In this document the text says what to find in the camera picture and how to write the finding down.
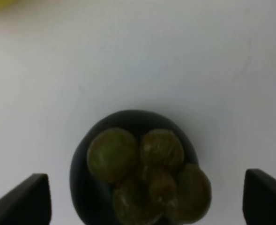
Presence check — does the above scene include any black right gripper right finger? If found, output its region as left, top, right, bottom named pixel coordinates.
left=242, top=169, right=276, bottom=225

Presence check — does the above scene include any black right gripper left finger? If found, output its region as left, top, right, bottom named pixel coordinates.
left=0, top=173, right=52, bottom=225

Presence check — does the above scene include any dark purple mangosteen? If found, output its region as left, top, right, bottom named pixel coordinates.
left=69, top=109, right=212, bottom=225

